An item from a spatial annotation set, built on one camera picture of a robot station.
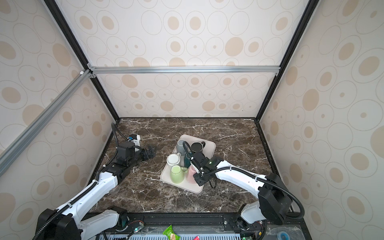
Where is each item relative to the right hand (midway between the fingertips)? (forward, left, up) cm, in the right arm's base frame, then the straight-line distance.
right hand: (200, 178), depth 82 cm
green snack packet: (-24, +15, -3) cm, 29 cm away
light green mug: (+1, +13, +3) cm, 13 cm away
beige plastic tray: (-2, +3, -7) cm, 8 cm away
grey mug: (+20, +12, +1) cm, 23 cm away
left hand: (+13, +25, +12) cm, 31 cm away
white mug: (+11, +16, +2) cm, 19 cm away
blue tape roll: (-26, -38, -6) cm, 46 cm away
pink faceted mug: (+1, +5, +6) cm, 8 cm away
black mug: (+22, +1, -1) cm, 22 cm away
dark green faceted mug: (+10, +8, +2) cm, 13 cm away
